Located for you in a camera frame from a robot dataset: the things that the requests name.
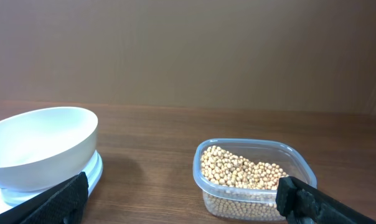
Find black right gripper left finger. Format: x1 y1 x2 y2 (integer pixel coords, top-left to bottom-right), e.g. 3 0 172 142
0 172 88 224

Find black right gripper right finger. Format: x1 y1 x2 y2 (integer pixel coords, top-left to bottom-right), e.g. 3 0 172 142
276 176 376 224

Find white bowl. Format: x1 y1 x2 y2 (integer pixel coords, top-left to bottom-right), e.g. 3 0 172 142
0 106 98 192

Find white digital kitchen scale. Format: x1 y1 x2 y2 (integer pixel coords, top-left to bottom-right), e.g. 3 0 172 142
0 150 104 218

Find clear plastic container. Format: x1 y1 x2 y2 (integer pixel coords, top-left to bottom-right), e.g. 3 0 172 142
193 138 317 222

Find soybeans in container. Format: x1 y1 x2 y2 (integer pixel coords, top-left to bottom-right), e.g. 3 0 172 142
200 146 288 221

